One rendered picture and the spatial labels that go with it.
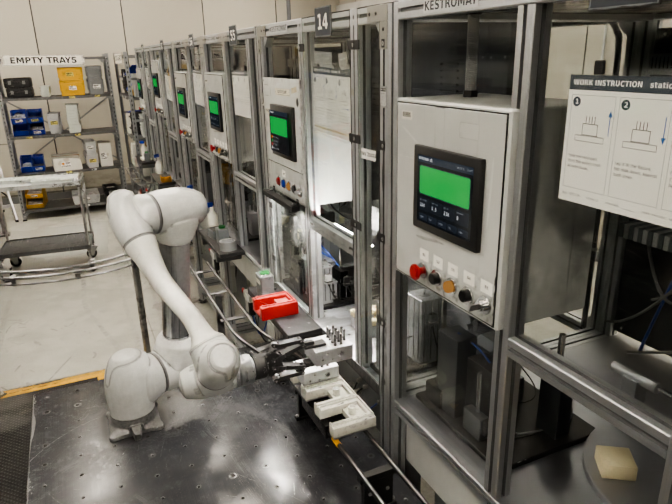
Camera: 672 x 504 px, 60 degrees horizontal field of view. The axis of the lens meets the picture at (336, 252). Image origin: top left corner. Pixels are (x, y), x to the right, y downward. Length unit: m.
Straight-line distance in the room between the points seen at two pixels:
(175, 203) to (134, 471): 0.86
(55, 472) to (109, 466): 0.16
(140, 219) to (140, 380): 0.58
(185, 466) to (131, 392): 0.32
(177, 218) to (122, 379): 0.58
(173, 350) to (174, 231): 0.46
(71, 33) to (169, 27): 1.34
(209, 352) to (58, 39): 8.02
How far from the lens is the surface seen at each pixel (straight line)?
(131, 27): 9.34
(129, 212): 1.85
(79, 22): 9.29
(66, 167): 8.24
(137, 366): 2.10
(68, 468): 2.14
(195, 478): 1.96
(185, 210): 1.91
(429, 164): 1.35
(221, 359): 1.50
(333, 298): 2.46
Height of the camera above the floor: 1.91
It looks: 19 degrees down
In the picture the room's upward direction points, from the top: 1 degrees counter-clockwise
